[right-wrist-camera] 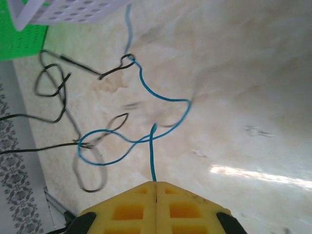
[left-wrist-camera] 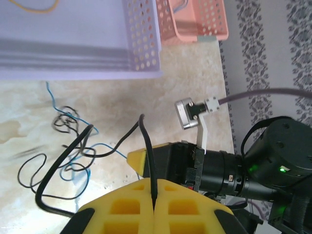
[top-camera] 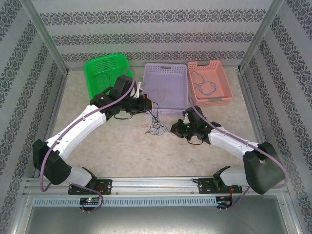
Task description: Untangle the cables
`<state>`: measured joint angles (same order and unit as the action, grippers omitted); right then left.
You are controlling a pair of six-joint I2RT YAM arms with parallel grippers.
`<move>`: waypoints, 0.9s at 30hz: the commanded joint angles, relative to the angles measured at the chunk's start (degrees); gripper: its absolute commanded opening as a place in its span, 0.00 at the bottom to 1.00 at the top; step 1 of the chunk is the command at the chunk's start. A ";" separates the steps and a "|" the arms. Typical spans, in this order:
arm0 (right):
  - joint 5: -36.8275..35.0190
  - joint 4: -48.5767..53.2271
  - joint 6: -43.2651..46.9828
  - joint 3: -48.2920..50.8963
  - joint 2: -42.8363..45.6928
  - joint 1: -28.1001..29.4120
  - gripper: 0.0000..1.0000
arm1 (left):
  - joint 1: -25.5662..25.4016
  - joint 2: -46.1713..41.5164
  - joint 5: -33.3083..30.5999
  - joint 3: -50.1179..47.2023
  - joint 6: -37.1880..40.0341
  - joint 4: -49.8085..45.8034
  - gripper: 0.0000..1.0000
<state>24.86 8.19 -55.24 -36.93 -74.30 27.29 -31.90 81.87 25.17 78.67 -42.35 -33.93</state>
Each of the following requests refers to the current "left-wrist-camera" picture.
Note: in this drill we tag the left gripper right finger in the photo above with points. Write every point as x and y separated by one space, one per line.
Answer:
185 209

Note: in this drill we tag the pink plastic basket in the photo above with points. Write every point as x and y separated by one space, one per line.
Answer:
185 31

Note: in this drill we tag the purple plastic basket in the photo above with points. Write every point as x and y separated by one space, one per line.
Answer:
73 36

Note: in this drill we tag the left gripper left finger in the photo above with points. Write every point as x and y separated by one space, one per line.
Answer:
122 209

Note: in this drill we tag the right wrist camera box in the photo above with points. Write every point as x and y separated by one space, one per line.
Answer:
181 114

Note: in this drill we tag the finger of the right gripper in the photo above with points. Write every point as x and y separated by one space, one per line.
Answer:
170 163

